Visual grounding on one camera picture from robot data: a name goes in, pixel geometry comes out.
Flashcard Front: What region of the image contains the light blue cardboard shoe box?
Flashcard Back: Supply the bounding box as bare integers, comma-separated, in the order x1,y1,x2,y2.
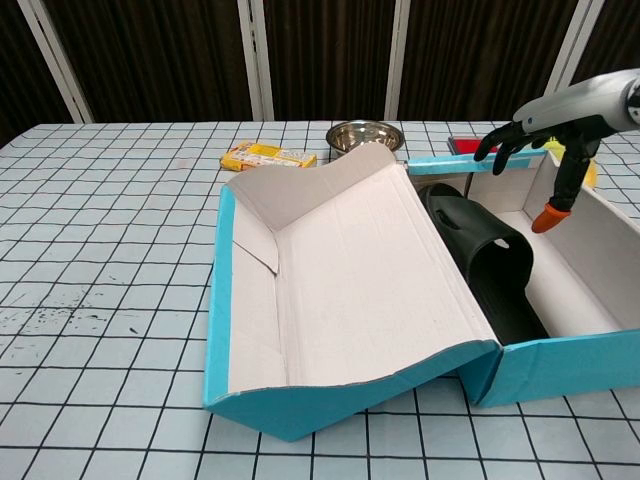
201,144,640,444

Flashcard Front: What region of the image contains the stainless steel bowl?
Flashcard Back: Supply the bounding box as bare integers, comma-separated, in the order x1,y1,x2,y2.
325,120,404,161

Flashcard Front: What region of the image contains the light blue checkered tablecloth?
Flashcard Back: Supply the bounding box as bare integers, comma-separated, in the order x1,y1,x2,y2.
0,118,640,480

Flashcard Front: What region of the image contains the dark screen panel white frame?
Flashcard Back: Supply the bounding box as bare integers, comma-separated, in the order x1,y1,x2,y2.
539,0,640,121
249,0,401,122
37,0,264,124
387,0,591,122
0,0,84,146

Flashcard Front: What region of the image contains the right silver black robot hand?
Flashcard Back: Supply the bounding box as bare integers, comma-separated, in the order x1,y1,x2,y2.
472,69,632,235

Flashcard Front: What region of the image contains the black rubber slipper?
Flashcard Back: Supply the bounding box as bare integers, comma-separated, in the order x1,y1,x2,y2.
417,182,551,346

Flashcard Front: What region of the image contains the yellow snack packet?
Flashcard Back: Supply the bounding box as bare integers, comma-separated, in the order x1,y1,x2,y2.
219,140,318,172

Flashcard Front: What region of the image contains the red ink pad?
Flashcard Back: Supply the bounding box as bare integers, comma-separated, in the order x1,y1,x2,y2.
448,135,501,155

